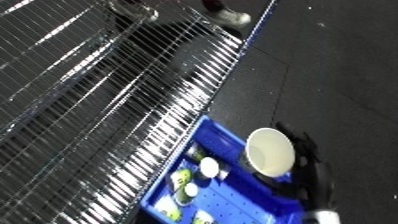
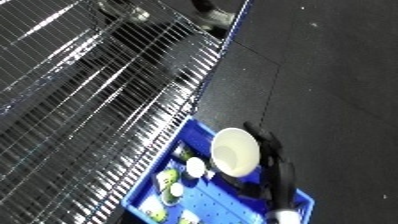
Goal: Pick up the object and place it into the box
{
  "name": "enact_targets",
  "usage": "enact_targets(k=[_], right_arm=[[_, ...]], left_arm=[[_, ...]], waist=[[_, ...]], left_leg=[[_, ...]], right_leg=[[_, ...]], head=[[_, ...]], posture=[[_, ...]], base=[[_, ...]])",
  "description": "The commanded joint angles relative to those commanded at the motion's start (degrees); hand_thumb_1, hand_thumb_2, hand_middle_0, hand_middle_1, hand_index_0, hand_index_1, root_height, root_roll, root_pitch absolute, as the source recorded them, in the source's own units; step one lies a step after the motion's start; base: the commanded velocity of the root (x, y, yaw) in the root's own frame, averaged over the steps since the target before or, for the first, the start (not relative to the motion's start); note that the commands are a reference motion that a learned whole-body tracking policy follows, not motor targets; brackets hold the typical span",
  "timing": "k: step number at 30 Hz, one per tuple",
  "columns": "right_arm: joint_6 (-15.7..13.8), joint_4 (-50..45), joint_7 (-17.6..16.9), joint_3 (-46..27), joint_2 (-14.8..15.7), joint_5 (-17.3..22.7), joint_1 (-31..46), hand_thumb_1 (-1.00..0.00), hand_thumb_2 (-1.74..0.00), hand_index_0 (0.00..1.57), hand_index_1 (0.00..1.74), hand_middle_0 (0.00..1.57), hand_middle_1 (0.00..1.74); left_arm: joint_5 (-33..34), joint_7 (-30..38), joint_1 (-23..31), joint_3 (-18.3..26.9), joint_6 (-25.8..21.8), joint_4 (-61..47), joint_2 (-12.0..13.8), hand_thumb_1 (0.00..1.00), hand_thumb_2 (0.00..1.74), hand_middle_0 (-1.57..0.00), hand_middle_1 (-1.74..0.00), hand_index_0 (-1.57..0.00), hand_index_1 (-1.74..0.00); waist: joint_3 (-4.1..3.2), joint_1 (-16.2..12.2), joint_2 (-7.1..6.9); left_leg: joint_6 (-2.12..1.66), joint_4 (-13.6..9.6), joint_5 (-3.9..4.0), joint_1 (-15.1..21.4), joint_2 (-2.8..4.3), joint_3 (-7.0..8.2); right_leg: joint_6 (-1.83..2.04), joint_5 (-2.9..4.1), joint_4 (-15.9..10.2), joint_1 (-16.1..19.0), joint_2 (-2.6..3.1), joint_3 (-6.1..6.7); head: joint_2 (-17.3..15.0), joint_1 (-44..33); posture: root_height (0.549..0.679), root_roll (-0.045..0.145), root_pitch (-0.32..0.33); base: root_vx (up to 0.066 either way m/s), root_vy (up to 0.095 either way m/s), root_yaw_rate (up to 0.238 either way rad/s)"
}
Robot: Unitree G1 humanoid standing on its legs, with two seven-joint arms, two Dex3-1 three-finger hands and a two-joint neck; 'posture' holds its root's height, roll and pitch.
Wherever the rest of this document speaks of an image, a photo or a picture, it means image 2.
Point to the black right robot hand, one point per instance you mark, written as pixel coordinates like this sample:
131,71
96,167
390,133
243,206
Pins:
281,183

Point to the pale right robot arm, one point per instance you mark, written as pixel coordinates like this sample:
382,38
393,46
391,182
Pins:
284,217

